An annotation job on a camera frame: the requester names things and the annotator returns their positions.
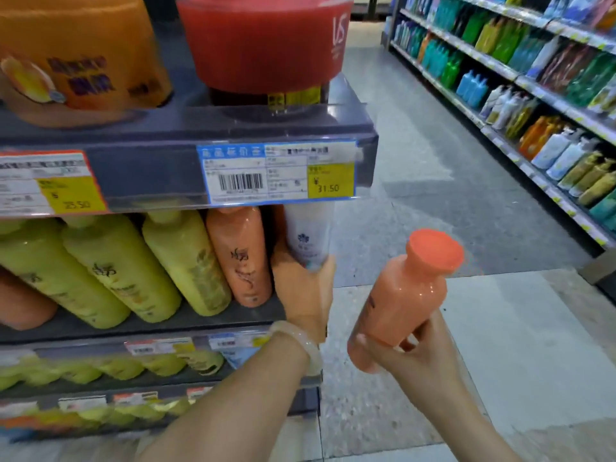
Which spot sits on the person's right forearm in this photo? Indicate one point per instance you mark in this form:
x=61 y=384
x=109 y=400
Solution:
x=464 y=428

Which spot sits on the white bottle with flower print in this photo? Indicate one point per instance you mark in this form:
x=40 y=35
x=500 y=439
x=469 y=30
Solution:
x=308 y=233

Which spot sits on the row of yellow bottle tops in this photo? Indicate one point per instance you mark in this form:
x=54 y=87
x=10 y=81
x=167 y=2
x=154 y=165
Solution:
x=110 y=368

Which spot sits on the blue-bordered price tag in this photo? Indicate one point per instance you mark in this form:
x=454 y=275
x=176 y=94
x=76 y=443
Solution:
x=274 y=173

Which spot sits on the person's right hand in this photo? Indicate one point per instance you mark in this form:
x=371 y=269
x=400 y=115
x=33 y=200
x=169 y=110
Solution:
x=418 y=368

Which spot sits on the rows of assorted colourful bottles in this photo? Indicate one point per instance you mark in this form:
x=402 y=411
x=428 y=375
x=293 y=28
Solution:
x=519 y=52

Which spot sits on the person's left thumb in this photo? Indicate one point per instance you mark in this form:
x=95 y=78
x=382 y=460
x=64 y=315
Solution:
x=326 y=276

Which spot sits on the person's left hand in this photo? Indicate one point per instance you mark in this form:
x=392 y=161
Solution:
x=302 y=298

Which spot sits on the orange bottle with round cap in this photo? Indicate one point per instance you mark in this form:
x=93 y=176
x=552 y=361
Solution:
x=399 y=303

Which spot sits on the red-bordered price tag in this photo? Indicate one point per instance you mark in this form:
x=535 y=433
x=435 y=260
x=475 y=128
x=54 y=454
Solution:
x=48 y=185

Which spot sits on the pale jade bangle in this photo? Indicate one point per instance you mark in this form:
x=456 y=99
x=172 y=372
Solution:
x=303 y=339

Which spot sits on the orange shampoo bottle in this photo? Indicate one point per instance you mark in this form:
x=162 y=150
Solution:
x=240 y=254
x=21 y=303

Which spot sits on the yellow-green shampoo bottle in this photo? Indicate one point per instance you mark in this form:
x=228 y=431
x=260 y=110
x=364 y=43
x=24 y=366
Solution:
x=120 y=269
x=57 y=279
x=187 y=262

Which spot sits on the person's left forearm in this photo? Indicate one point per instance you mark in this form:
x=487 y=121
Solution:
x=240 y=404

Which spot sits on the grey store shelf unit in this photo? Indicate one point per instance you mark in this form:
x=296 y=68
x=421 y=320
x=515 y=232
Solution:
x=159 y=134

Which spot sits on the large orange tub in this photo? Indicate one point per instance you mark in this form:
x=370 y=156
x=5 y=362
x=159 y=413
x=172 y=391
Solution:
x=82 y=52

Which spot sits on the long wall shelving rack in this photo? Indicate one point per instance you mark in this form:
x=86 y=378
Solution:
x=500 y=72

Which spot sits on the person's right thumb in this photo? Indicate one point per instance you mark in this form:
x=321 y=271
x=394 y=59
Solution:
x=373 y=345

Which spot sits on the large red tub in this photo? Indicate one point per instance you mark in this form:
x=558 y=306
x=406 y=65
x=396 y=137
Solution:
x=264 y=43

